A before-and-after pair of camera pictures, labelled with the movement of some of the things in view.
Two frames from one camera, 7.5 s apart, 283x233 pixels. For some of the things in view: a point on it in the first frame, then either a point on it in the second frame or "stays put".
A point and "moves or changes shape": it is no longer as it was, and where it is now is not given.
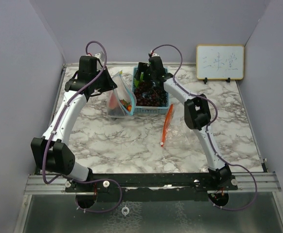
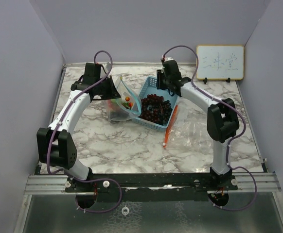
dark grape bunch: x=147 y=94 -> x=154 y=108
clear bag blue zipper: x=121 y=102 moves or changes shape
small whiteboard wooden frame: x=220 y=61 stays put
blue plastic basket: x=162 y=109 -> x=172 y=100
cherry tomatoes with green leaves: x=128 y=106 moves or changes shape
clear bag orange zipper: x=177 y=133 stays put
